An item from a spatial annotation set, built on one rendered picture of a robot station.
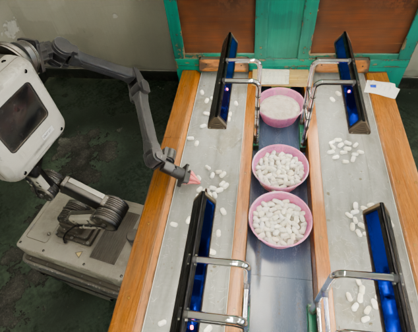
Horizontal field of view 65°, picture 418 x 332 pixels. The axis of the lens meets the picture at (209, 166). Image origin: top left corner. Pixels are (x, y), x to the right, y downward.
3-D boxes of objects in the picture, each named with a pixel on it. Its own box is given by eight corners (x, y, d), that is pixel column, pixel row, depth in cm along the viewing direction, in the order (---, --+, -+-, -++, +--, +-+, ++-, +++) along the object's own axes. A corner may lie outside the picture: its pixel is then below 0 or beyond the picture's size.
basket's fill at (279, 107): (258, 127, 185) (258, 120, 181) (260, 100, 199) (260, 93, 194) (299, 128, 182) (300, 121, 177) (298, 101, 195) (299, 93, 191)
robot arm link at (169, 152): (144, 164, 147) (155, 155, 142) (148, 146, 155) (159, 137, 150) (165, 177, 153) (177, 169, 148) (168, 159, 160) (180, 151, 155)
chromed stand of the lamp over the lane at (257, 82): (223, 149, 179) (217, 82, 143) (226, 122, 191) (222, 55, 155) (258, 150, 176) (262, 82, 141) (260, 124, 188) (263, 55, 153)
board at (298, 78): (251, 85, 195) (251, 84, 194) (252, 70, 204) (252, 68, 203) (309, 87, 190) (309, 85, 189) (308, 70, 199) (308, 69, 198)
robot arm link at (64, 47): (132, 79, 169) (144, 67, 163) (138, 101, 164) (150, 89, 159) (42, 49, 136) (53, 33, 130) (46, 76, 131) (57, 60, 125)
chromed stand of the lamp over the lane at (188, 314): (195, 351, 120) (175, 321, 85) (202, 295, 132) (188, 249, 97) (247, 358, 118) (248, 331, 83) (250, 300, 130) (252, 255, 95)
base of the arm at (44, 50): (25, 70, 128) (16, 37, 121) (40, 64, 134) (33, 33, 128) (43, 73, 126) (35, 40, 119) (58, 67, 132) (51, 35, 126)
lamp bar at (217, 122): (207, 129, 138) (206, 116, 132) (223, 44, 175) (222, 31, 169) (226, 130, 137) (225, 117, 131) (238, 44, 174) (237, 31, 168)
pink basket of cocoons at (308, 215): (246, 253, 142) (246, 244, 134) (250, 200, 158) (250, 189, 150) (310, 259, 138) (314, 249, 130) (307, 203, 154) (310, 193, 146)
